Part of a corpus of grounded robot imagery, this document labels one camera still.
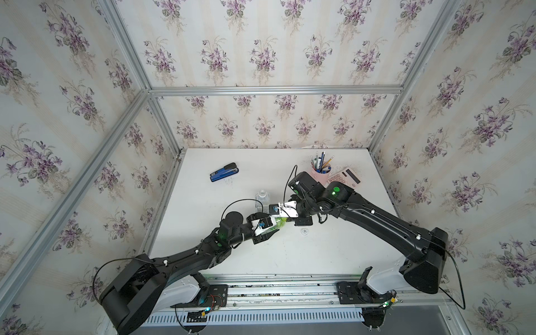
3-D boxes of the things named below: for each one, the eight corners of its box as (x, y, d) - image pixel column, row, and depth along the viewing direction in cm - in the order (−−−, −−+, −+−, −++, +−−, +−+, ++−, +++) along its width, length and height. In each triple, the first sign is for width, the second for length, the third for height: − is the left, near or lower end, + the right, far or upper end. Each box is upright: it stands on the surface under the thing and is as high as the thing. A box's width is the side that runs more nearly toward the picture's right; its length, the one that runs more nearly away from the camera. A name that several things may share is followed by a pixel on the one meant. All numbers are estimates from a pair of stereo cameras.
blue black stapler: (212, 184, 107) (210, 178, 104) (209, 178, 110) (207, 172, 106) (239, 172, 112) (238, 167, 109) (235, 167, 115) (234, 161, 111)
